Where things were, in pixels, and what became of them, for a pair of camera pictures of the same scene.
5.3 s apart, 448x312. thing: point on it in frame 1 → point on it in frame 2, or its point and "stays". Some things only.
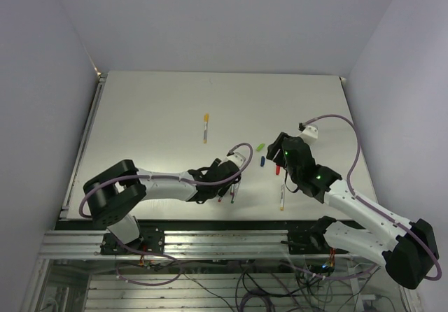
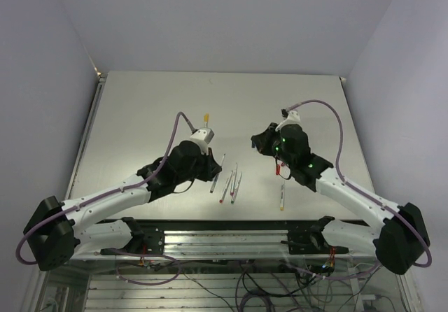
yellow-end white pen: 206,129 stays
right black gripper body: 278,152 → 271,143
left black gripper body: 222,192 → 201,168
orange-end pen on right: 282,198 stays
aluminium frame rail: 197,245 stays
